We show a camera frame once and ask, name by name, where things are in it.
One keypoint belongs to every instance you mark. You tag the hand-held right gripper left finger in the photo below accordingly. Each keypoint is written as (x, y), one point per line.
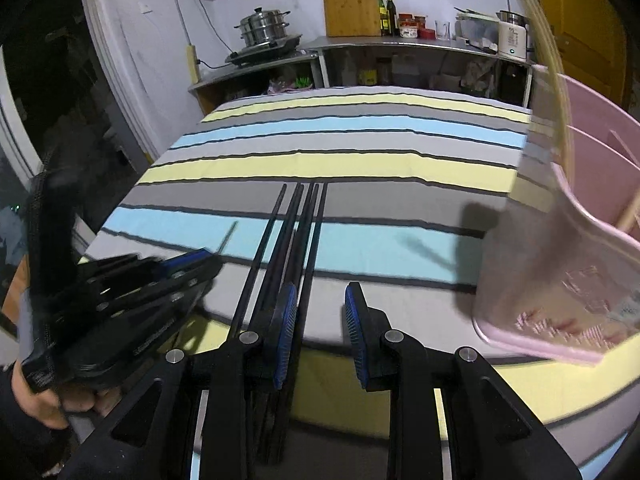
(284, 335)

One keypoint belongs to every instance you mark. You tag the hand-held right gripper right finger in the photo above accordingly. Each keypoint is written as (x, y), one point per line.
(352, 330)

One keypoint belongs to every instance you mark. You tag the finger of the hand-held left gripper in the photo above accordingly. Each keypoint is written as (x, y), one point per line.
(200, 274)
(192, 257)

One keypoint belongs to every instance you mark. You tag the pink utensil holder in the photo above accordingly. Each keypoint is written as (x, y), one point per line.
(550, 285)

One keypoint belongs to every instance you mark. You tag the person's left forearm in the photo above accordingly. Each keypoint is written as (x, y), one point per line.
(20, 445)

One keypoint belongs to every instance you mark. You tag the person's left hand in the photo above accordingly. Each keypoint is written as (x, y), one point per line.
(45, 405)

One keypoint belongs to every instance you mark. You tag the thin black stick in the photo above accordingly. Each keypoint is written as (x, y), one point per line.
(226, 240)

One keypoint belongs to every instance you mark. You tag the striped sheet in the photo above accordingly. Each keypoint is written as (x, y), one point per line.
(350, 170)

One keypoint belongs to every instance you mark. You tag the low metal table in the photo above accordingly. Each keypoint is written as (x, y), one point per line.
(235, 74)

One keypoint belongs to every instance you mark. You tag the cream power strip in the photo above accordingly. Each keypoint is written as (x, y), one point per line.
(191, 65)

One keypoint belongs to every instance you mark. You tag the pink basket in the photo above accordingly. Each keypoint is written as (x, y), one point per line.
(287, 87)

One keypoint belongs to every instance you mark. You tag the black induction cooker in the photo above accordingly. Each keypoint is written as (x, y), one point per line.
(260, 54)

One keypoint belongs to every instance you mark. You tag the steel steamer pot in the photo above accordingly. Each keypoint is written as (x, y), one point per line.
(262, 27)

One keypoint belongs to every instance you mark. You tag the tall metal shelf table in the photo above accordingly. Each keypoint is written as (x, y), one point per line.
(400, 43)

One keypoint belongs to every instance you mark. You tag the bamboo cutting board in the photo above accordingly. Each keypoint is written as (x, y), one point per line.
(350, 5)

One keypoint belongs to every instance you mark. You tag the light wooden chopstick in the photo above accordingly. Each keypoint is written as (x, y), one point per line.
(547, 60)
(630, 215)

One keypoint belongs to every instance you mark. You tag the red tin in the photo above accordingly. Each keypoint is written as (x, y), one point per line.
(427, 33)

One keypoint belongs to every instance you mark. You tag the yellow label oil bottle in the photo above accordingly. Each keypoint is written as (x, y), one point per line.
(382, 17)

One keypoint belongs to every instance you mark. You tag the clear drinking glass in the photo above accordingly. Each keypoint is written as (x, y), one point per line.
(443, 31)

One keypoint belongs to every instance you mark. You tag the dark glass bottle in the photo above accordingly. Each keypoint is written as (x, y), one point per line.
(391, 15)

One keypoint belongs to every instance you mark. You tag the clear storage container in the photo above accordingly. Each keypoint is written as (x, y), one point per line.
(477, 30)

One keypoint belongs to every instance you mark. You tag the white electric kettle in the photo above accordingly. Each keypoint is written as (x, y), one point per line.
(512, 40)

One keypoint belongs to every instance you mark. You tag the yellow wooden door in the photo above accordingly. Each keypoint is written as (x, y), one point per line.
(580, 20)

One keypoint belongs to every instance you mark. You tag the white wall switch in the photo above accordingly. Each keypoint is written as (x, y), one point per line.
(146, 8)

